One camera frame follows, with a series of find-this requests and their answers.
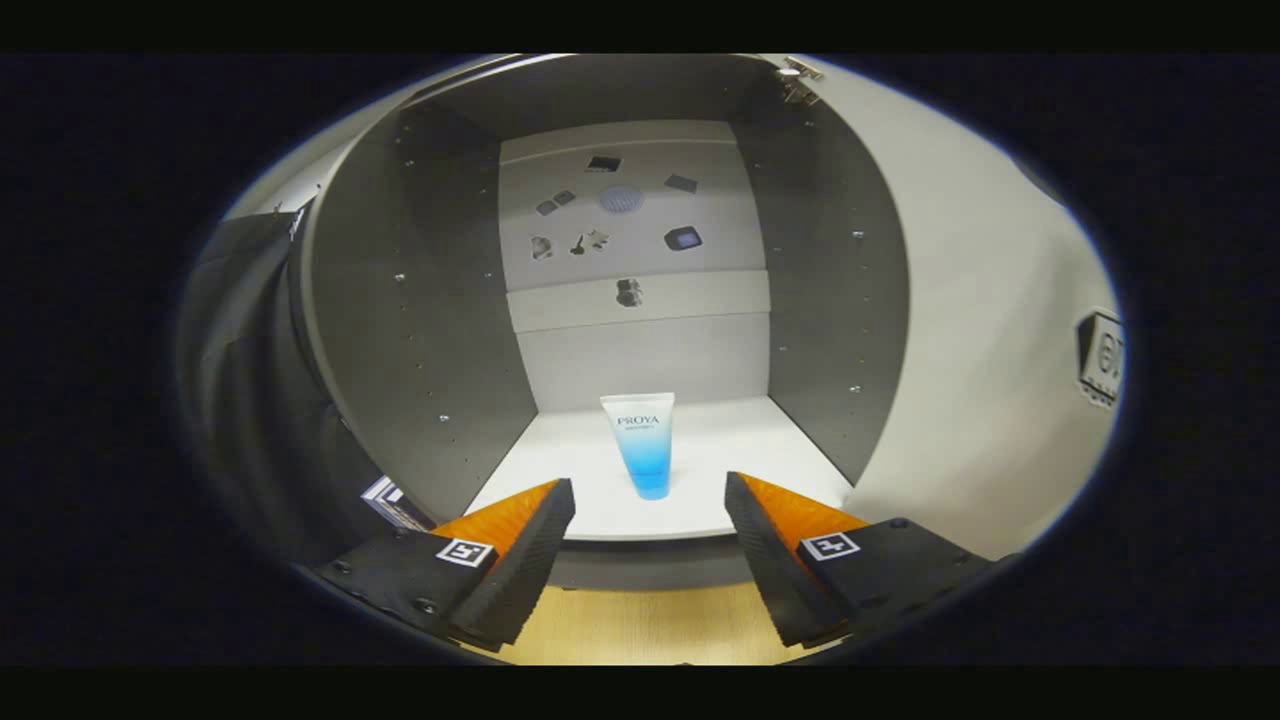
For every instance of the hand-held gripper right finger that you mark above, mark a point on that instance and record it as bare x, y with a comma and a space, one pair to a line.
780, 570

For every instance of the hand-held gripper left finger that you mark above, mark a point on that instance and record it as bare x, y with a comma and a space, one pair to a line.
520, 570

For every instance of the blue and white tube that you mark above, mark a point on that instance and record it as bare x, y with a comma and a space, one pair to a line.
640, 450

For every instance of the dark blue book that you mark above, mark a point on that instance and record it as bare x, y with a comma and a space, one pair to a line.
395, 503

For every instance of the grey cabinet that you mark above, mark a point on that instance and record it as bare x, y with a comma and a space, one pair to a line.
420, 300

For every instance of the black backdrop cloth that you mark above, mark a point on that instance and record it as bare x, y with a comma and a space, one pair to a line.
250, 400

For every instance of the silver door hinge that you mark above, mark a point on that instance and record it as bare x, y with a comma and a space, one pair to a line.
800, 80

